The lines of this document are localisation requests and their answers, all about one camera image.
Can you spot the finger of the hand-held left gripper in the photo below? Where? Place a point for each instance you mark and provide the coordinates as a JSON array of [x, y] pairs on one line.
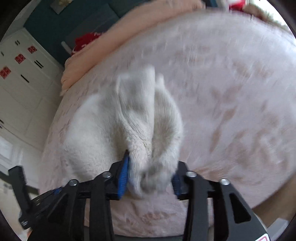
[[54, 192]]

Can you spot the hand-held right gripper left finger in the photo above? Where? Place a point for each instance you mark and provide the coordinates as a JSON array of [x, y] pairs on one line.
[[122, 179]]

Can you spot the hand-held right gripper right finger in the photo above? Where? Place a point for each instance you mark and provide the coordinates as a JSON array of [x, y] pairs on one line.
[[176, 184]]

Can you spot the cream sweater with black hearts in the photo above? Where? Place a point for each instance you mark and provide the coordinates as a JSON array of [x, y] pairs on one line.
[[129, 122]]

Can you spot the butterfly pattern bedspread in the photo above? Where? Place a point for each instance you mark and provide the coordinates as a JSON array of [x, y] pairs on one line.
[[231, 104]]

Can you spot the white wardrobe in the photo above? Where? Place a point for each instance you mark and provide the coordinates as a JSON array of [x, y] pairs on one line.
[[23, 92]]

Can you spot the red paper wardrobe decoration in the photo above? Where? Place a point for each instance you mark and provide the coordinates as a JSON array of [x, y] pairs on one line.
[[32, 49], [20, 58], [5, 71]]

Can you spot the peach duvet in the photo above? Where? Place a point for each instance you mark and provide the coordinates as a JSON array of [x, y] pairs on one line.
[[120, 39]]

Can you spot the red pillow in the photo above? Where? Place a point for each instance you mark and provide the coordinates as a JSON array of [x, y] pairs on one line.
[[86, 41]]

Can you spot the grey headboard side cushion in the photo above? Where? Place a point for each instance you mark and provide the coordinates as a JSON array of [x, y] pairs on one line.
[[66, 46]]

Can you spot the blue upholstered headboard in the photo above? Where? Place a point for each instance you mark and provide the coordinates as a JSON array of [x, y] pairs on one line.
[[97, 18]]

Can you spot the framed wall picture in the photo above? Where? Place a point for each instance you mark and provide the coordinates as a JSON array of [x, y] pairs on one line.
[[59, 4]]

